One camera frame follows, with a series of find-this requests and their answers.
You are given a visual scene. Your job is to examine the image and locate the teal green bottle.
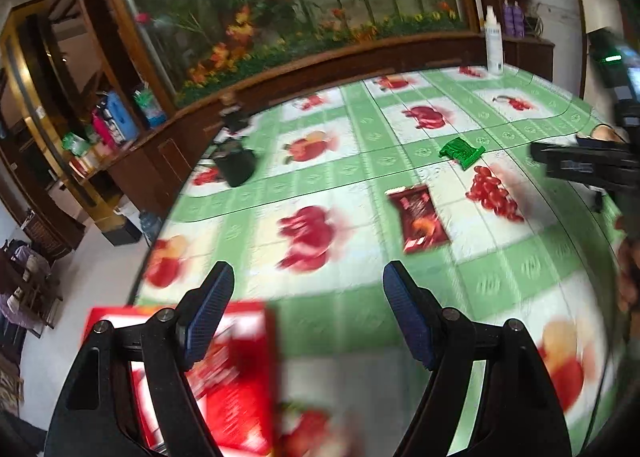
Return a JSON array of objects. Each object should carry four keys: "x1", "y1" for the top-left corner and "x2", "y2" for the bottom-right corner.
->
[{"x1": 132, "y1": 87, "x2": 166, "y2": 128}]

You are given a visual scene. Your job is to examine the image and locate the pink bottle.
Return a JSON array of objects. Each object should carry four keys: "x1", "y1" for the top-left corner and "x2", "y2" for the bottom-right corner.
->
[{"x1": 91, "y1": 109, "x2": 113, "y2": 146}]

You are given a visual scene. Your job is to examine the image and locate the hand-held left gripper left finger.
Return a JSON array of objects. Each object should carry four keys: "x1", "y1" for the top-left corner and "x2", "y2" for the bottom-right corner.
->
[{"x1": 45, "y1": 262, "x2": 235, "y2": 457}]

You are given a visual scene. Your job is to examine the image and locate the black cylindrical pot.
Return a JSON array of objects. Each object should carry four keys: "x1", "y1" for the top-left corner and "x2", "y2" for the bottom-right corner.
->
[{"x1": 212, "y1": 139, "x2": 259, "y2": 188}]

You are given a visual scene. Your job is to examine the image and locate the red patterned snack packet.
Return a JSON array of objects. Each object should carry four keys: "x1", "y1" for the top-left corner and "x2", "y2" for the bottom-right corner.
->
[{"x1": 386, "y1": 184, "x2": 451, "y2": 255}]

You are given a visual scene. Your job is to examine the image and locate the person's right hand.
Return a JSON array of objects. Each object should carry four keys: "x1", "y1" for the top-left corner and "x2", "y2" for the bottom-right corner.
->
[{"x1": 616, "y1": 217, "x2": 640, "y2": 313}]

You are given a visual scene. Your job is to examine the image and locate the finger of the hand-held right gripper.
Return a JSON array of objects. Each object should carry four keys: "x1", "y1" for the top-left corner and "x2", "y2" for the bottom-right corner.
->
[{"x1": 530, "y1": 136, "x2": 621, "y2": 188}]

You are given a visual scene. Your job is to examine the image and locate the glass flower display cabinet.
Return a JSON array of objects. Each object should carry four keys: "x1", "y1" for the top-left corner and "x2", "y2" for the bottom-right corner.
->
[{"x1": 67, "y1": 0, "x2": 501, "y2": 108}]

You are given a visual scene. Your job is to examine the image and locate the green candy packet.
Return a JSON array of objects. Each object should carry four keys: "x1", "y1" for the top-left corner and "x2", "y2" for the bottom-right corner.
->
[{"x1": 439, "y1": 137, "x2": 487, "y2": 170}]

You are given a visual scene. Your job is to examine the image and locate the white spray bottle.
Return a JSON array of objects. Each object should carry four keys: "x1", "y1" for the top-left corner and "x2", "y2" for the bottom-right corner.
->
[{"x1": 484, "y1": 6, "x2": 505, "y2": 76}]

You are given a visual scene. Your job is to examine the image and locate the blue plastic jug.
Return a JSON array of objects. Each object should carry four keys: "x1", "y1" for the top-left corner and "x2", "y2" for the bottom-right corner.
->
[{"x1": 105, "y1": 92, "x2": 139, "y2": 140}]

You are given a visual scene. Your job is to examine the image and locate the open patterned glasses case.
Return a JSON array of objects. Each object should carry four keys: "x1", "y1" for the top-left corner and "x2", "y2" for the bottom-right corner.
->
[{"x1": 590, "y1": 123, "x2": 629, "y2": 142}]

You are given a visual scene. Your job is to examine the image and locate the red cardboard box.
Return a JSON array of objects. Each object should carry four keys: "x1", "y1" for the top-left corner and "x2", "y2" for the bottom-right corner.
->
[{"x1": 82, "y1": 302, "x2": 281, "y2": 456}]

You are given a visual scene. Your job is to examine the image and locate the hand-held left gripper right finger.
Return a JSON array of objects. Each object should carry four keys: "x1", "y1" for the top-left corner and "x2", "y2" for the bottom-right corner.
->
[{"x1": 384, "y1": 261, "x2": 571, "y2": 457}]

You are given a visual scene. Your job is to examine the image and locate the fruit print green tablecloth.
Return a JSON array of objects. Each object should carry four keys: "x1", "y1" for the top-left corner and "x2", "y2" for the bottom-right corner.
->
[{"x1": 125, "y1": 64, "x2": 626, "y2": 457}]

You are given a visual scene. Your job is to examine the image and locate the clear water bottle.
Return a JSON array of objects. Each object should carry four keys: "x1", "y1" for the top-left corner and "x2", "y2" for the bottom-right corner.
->
[{"x1": 139, "y1": 211, "x2": 163, "y2": 243}]

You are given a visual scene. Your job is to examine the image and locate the green white packet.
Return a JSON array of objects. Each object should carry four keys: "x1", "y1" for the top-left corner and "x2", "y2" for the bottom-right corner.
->
[{"x1": 61, "y1": 133, "x2": 91, "y2": 158}]

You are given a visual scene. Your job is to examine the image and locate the wooden rack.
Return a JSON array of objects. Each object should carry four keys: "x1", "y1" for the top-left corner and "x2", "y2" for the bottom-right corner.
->
[{"x1": 0, "y1": 237, "x2": 64, "y2": 338}]

